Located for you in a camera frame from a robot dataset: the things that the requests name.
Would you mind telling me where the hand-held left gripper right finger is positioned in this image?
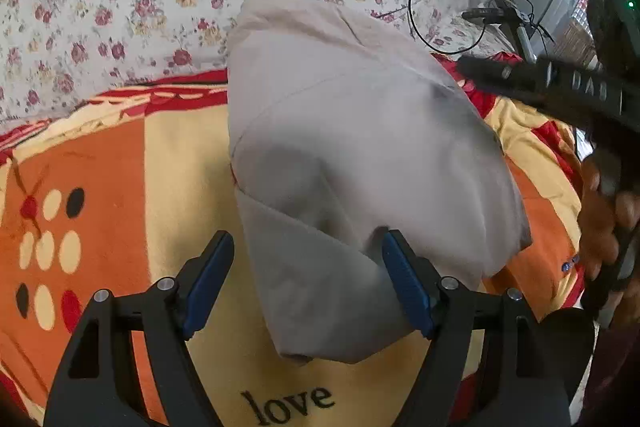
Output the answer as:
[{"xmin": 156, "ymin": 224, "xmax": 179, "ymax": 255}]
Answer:
[{"xmin": 381, "ymin": 229, "xmax": 572, "ymax": 427}]

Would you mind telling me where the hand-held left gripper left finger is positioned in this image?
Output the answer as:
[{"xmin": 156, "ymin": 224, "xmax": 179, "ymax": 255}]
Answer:
[{"xmin": 44, "ymin": 230, "xmax": 235, "ymax": 427}]

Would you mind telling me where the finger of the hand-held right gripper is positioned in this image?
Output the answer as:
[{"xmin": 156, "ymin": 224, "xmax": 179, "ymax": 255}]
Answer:
[{"xmin": 456, "ymin": 56, "xmax": 546, "ymax": 105}]

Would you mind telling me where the beige zip jacket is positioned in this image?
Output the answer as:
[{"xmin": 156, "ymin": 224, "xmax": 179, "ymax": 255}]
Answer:
[{"xmin": 226, "ymin": 0, "xmax": 533, "ymax": 365}]

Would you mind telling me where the person's right hand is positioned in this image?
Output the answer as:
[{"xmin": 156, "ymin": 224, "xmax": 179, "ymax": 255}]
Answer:
[{"xmin": 576, "ymin": 154, "xmax": 640, "ymax": 282}]

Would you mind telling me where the black device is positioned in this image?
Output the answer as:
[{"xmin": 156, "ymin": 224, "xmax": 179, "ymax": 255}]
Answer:
[{"xmin": 461, "ymin": 0, "xmax": 535, "ymax": 60}]

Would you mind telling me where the orange red yellow blanket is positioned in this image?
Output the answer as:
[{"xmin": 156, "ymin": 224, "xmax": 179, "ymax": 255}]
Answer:
[{"xmin": 0, "ymin": 52, "xmax": 596, "ymax": 427}]

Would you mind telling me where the person's dark clothing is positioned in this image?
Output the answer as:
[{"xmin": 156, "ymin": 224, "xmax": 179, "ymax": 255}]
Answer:
[{"xmin": 539, "ymin": 277, "xmax": 640, "ymax": 427}]

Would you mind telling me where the black cable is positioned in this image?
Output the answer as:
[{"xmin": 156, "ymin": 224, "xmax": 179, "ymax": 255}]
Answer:
[{"xmin": 407, "ymin": 0, "xmax": 556, "ymax": 55}]

